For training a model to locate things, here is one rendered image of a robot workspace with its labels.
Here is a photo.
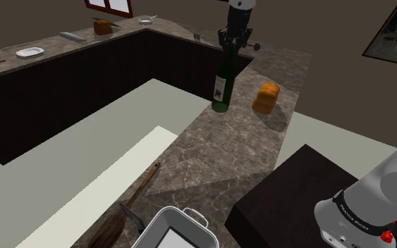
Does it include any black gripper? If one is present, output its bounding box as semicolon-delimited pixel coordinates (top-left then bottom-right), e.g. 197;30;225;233
218;4;255;51

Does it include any dark green wine bottle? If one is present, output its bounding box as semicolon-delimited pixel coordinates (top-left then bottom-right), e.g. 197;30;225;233
211;42;240;114

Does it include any orange bread loaf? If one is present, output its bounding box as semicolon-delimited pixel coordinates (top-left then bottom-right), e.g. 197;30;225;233
251;82;281;115
92;19;114;36

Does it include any silver frying pan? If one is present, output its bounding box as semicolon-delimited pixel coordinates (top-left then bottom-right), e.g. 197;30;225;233
138;15;159;25

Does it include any dark blade knife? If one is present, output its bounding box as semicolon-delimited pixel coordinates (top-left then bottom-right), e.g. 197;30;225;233
91;16;122;29

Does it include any red-framed window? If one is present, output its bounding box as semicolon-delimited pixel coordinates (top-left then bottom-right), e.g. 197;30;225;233
83;0;135;19

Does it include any dark kitchen counter cabinet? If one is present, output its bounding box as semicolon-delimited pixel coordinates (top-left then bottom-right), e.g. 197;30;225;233
0;28;255;166

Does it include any grey metal roasting pan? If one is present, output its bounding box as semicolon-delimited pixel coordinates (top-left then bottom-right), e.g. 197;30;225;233
130;205;221;248

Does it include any white plate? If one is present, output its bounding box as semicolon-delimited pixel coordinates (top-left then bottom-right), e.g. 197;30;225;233
15;46;45;58

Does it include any black kitchen tool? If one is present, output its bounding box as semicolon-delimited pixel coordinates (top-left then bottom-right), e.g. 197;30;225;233
118;201;147;235

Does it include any grey long utensil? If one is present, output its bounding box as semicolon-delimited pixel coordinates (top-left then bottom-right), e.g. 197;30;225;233
1;42;31;52

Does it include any brown wooden spoon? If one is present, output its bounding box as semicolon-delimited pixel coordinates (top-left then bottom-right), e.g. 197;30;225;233
87;161;161;248

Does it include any dark framed wall picture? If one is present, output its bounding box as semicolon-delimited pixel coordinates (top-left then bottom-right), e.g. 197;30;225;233
361;4;397;68

